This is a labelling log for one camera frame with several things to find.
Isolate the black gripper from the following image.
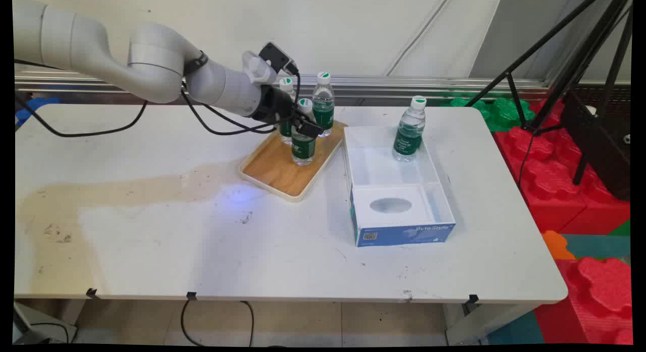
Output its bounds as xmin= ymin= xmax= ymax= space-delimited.
xmin=251 ymin=85 xmax=324 ymax=139

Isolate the teal foam mat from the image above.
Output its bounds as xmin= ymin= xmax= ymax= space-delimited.
xmin=561 ymin=234 xmax=631 ymax=263

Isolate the black panel board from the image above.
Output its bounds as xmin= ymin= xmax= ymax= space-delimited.
xmin=559 ymin=87 xmax=631 ymax=201

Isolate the aluminium wall rail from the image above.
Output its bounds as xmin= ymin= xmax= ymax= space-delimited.
xmin=14 ymin=71 xmax=552 ymax=99

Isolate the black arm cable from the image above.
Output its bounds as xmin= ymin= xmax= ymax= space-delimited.
xmin=15 ymin=60 xmax=302 ymax=139

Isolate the white blue cardboard box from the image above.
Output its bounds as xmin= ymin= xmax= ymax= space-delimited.
xmin=343 ymin=124 xmax=457 ymax=248

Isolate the green foam block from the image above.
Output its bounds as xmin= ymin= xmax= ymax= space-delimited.
xmin=443 ymin=96 xmax=536 ymax=133

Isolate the blue foam block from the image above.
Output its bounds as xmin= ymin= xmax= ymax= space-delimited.
xmin=15 ymin=96 xmax=62 ymax=127

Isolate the green label water bottle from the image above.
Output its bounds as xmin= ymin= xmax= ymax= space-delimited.
xmin=311 ymin=72 xmax=336 ymax=138
xmin=393 ymin=96 xmax=427 ymax=162
xmin=279 ymin=78 xmax=296 ymax=146
xmin=291 ymin=98 xmax=317 ymax=166

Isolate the red foam block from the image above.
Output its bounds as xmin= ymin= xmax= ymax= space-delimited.
xmin=534 ymin=256 xmax=634 ymax=345
xmin=494 ymin=125 xmax=589 ymax=234
xmin=527 ymin=97 xmax=631 ymax=236

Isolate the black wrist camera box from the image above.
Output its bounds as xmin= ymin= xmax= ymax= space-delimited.
xmin=258 ymin=41 xmax=299 ymax=76

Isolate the wooden tray with cream rim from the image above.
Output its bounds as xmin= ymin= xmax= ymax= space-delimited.
xmin=239 ymin=119 xmax=349 ymax=203

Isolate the black cable under table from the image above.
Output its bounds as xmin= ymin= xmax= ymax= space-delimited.
xmin=180 ymin=300 xmax=255 ymax=347

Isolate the black tripod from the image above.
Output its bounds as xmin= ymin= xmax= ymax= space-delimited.
xmin=464 ymin=0 xmax=634 ymax=186

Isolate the orange foam piece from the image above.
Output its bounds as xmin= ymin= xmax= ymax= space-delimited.
xmin=542 ymin=230 xmax=576 ymax=261

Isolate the white ribbed camera mount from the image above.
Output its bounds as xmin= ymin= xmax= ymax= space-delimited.
xmin=241 ymin=50 xmax=277 ymax=86

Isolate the white table leg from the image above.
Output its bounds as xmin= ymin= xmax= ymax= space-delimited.
xmin=444 ymin=303 xmax=542 ymax=346

